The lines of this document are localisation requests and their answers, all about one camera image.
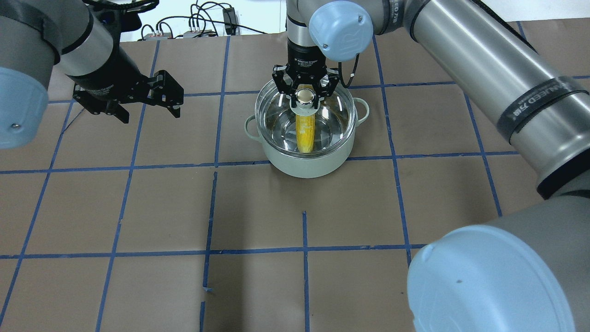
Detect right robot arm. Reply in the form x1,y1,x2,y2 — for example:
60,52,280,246
284,85,589,332

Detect yellow corn cob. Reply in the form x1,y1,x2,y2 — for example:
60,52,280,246
295,85,317,154

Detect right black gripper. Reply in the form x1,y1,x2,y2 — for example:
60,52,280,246
272,39,341,108

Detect black cables on back table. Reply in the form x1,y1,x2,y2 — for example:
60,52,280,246
138,0,268,42

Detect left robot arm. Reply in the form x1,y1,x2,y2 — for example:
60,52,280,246
0,0,184,149

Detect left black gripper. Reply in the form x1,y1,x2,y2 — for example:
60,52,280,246
72,44,184,124

